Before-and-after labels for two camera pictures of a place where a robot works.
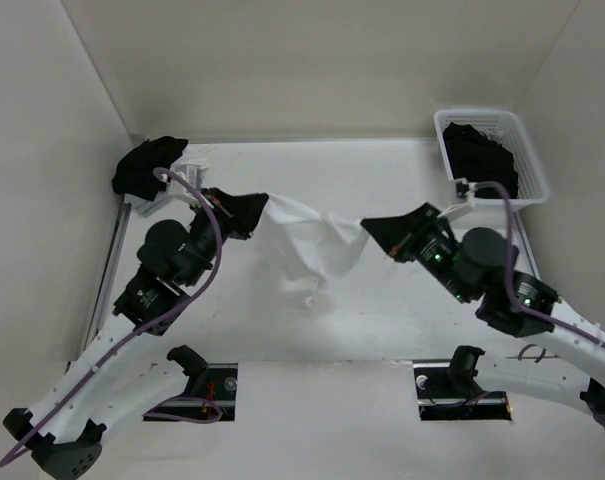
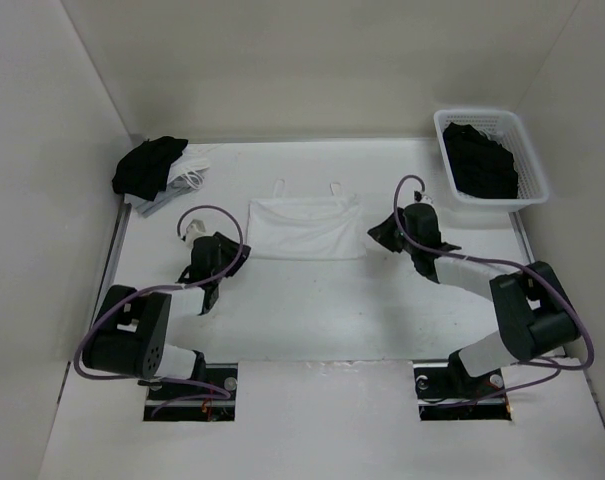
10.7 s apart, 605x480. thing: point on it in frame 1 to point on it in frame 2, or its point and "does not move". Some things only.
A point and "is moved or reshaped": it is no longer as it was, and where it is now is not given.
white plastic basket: x=505 y=127 does not move
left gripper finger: x=237 y=215 to x=228 y=253
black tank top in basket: x=474 y=157 does not move
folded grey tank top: x=147 y=206 does not move
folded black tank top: x=134 y=175 does not move
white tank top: x=301 y=250 is moved or reshaped
